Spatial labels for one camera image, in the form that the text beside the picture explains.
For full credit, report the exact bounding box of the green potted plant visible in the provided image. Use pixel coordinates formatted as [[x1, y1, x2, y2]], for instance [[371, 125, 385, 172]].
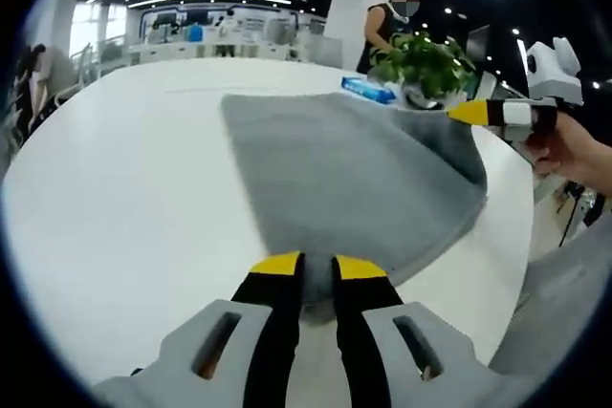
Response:
[[370, 31, 479, 111]]

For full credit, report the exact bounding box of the person's right hand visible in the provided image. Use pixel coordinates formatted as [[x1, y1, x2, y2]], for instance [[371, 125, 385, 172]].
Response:
[[523, 116, 612, 199]]

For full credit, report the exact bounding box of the grey towel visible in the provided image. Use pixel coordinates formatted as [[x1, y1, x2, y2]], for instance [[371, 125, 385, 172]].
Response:
[[220, 91, 489, 326]]

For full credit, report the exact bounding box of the person's grey clothing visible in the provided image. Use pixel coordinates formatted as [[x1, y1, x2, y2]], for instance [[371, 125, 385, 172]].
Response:
[[487, 225, 612, 408]]

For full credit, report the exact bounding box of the blue wipes packet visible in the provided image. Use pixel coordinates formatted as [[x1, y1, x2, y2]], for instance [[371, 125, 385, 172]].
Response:
[[340, 75, 401, 104]]

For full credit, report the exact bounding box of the black cable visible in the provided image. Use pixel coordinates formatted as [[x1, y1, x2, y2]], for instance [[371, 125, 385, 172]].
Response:
[[558, 190, 583, 247]]

